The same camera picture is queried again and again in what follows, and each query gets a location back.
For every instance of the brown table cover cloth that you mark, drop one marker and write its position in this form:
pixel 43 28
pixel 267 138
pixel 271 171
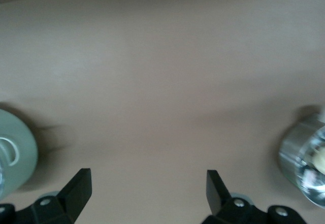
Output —
pixel 162 81

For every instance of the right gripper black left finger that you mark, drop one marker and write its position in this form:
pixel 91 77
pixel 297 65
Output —
pixel 58 208

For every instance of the glass pot lid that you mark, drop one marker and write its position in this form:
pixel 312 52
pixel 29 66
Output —
pixel 23 145

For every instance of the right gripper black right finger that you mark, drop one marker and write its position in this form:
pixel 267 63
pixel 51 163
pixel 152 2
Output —
pixel 236 213

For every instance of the stainless steel steamer pot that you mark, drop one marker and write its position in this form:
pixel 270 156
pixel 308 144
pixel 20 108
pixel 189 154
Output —
pixel 297 145

